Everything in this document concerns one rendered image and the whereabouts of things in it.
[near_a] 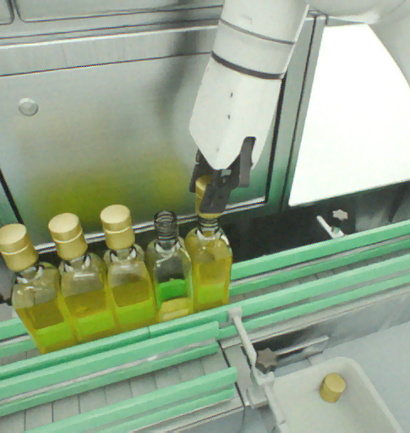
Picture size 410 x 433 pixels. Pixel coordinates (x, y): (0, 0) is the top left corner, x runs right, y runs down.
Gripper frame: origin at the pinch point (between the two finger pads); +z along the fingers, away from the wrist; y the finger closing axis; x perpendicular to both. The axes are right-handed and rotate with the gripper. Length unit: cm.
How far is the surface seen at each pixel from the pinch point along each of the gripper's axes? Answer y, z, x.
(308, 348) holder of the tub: 6.5, 31.5, 27.0
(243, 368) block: 10.1, 26.8, 9.5
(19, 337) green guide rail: -3.6, 31.3, -22.7
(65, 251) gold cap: 1.5, 8.1, -16.5
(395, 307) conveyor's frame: 6.2, 22.5, 43.5
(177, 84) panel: -12.5, -8.0, -2.3
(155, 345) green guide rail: 6.3, 22.7, -4.3
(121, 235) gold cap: 1.9, 5.5, -10.4
